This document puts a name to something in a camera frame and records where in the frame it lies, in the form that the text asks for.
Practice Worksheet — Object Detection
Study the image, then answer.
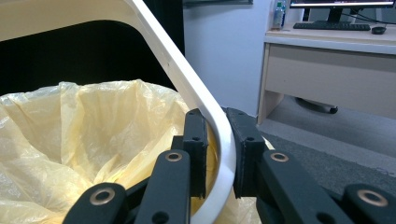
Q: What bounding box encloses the black monitor cable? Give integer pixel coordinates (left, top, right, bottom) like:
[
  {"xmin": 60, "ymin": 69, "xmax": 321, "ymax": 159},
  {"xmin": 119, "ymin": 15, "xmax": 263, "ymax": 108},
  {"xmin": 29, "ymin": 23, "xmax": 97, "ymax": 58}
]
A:
[{"xmin": 347, "ymin": 11, "xmax": 396, "ymax": 26}]

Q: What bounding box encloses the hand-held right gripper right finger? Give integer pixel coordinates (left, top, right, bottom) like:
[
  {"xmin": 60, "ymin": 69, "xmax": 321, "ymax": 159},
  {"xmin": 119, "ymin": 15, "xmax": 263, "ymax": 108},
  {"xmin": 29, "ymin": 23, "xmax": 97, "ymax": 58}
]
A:
[{"xmin": 224, "ymin": 106, "xmax": 267, "ymax": 200}]

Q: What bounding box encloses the beige office desk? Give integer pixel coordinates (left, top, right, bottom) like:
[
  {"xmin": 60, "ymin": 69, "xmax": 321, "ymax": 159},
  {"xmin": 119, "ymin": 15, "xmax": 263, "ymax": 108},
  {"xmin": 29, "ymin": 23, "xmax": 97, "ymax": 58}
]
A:
[{"xmin": 257, "ymin": 21, "xmax": 396, "ymax": 126}]

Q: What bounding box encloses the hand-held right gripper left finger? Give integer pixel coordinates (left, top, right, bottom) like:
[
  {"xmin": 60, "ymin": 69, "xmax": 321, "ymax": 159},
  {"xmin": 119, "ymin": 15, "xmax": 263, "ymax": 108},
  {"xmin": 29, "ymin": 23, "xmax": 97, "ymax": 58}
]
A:
[{"xmin": 171, "ymin": 107, "xmax": 209, "ymax": 200}]

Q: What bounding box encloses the clear plastic bottle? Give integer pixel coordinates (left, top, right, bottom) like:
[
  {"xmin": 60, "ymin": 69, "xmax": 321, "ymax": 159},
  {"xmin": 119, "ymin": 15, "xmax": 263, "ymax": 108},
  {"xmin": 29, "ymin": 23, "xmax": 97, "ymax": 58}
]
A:
[{"xmin": 272, "ymin": 0, "xmax": 288, "ymax": 31}]

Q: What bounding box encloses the yellow plastic trash bag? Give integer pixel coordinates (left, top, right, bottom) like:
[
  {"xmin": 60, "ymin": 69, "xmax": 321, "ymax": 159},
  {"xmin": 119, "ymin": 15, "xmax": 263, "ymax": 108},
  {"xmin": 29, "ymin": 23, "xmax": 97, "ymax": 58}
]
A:
[{"xmin": 0, "ymin": 78, "xmax": 263, "ymax": 224}]

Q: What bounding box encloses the black keyboard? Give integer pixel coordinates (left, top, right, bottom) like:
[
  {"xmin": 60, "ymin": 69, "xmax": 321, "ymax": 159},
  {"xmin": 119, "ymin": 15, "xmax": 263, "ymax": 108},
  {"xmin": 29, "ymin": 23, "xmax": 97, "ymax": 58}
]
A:
[{"xmin": 292, "ymin": 21, "xmax": 373, "ymax": 32}]

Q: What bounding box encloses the computer monitor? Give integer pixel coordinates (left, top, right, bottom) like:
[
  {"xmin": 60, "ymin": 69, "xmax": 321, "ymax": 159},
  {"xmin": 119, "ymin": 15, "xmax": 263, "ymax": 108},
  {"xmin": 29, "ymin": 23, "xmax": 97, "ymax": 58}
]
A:
[{"xmin": 289, "ymin": 0, "xmax": 396, "ymax": 23}]

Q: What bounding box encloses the office chair base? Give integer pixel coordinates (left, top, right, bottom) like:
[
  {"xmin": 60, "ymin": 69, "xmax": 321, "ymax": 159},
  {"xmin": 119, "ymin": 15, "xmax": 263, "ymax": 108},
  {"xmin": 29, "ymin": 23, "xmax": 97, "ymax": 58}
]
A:
[{"xmin": 293, "ymin": 96, "xmax": 340, "ymax": 116}]

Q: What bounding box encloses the white bin rim frame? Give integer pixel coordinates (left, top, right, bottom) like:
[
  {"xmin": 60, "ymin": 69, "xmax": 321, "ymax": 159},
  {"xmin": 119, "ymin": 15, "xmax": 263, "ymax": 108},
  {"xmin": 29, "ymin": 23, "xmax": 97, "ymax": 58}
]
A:
[{"xmin": 0, "ymin": 0, "xmax": 237, "ymax": 224}]

